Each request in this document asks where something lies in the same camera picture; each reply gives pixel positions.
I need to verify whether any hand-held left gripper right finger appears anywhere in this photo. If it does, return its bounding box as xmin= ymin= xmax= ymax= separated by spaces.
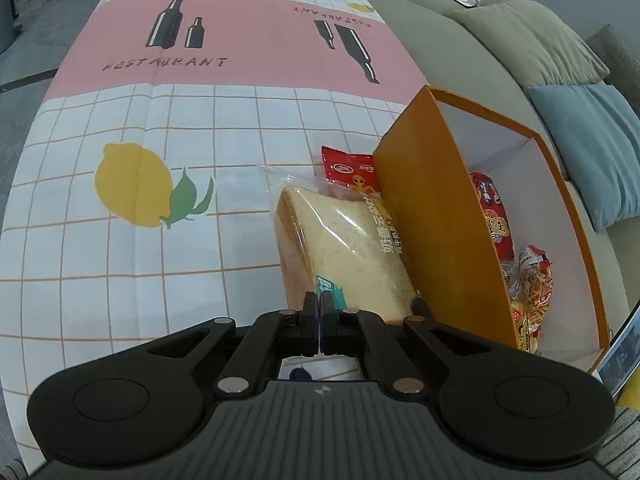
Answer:
xmin=320 ymin=292 xmax=493 ymax=395

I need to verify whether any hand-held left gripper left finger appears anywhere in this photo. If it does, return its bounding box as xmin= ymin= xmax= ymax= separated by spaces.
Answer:
xmin=150 ymin=292 xmax=319 ymax=396

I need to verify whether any sliced bread packet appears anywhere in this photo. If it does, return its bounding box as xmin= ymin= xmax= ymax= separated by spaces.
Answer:
xmin=257 ymin=162 xmax=421 ymax=381

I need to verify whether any orange cardboard box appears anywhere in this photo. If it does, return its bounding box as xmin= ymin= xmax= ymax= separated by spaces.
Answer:
xmin=372 ymin=85 xmax=612 ymax=373

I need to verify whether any red spicy strip packet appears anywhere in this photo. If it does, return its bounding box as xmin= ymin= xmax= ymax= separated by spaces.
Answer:
xmin=320 ymin=145 xmax=381 ymax=196

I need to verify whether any red snack packet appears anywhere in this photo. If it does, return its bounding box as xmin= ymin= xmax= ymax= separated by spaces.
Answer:
xmin=469 ymin=171 xmax=516 ymax=261

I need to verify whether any striped stick snack packet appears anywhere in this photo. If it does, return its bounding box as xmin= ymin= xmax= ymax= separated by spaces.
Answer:
xmin=505 ymin=245 xmax=555 ymax=321

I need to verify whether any checkered pink printed tablecloth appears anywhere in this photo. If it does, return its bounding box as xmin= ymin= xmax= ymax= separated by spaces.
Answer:
xmin=0 ymin=0 xmax=436 ymax=461

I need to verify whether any tablet screen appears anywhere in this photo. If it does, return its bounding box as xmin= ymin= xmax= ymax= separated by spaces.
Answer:
xmin=592 ymin=302 xmax=640 ymax=398

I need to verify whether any beige sofa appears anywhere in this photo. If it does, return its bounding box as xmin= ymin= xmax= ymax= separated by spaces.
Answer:
xmin=340 ymin=0 xmax=640 ymax=311

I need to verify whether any light blue cushion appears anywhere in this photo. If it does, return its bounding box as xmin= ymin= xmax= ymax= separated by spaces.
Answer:
xmin=527 ymin=82 xmax=640 ymax=233

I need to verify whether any grey striped mat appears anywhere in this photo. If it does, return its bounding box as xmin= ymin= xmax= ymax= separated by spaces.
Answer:
xmin=597 ymin=407 xmax=640 ymax=480

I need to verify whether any beige cushion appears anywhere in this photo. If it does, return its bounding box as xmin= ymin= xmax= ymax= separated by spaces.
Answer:
xmin=452 ymin=1 xmax=611 ymax=92

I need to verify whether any grey cushion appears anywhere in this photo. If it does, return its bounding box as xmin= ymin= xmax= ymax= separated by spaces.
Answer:
xmin=585 ymin=24 xmax=640 ymax=106

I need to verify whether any blue grey trash bin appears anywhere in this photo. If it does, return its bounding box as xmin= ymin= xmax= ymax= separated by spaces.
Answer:
xmin=0 ymin=0 xmax=18 ymax=56

